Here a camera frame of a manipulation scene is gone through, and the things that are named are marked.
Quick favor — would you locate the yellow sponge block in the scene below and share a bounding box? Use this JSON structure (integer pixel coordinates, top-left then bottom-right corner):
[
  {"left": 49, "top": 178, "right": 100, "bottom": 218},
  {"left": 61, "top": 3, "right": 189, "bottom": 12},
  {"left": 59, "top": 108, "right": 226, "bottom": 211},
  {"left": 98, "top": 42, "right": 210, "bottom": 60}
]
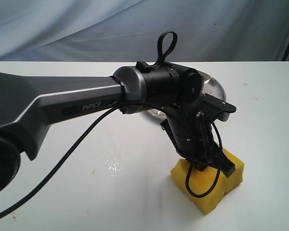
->
[{"left": 171, "top": 149, "right": 245, "bottom": 215}]

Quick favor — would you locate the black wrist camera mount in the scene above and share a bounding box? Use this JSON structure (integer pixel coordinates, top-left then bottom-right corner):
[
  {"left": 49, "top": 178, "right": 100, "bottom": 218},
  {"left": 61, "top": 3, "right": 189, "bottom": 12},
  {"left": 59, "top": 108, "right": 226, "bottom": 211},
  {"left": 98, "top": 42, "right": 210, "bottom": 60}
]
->
[{"left": 200, "top": 93, "right": 236, "bottom": 122}]

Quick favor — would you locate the round steel plate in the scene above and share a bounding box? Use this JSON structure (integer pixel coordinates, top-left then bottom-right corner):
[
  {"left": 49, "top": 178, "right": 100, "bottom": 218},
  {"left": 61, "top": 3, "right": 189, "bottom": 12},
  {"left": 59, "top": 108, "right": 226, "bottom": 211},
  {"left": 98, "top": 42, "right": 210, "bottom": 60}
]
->
[{"left": 142, "top": 71, "right": 226, "bottom": 124}]

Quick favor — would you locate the grey backdrop cloth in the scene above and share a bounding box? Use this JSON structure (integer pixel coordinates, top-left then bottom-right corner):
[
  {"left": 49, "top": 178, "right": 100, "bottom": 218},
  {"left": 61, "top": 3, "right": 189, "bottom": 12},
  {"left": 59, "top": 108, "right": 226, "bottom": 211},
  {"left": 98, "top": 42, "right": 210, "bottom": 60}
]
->
[{"left": 0, "top": 0, "right": 289, "bottom": 62}]

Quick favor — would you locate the black cable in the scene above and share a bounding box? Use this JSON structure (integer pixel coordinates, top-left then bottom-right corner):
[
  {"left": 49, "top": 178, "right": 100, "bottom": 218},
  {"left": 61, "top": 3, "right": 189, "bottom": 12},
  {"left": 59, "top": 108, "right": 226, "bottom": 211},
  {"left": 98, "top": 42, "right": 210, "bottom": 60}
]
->
[{"left": 0, "top": 101, "right": 224, "bottom": 222}]

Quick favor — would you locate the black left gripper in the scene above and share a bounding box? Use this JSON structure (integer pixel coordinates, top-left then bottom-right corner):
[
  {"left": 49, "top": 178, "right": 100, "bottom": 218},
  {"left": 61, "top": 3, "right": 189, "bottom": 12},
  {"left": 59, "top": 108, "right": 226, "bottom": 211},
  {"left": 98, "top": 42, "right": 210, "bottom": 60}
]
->
[{"left": 161, "top": 106, "right": 236, "bottom": 178}]

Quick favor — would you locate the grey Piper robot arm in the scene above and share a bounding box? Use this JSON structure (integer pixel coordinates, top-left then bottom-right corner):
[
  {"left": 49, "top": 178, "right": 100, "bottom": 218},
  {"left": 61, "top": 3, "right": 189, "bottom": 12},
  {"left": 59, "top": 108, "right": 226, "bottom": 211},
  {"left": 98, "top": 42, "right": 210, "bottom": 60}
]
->
[{"left": 0, "top": 62, "right": 236, "bottom": 191}]

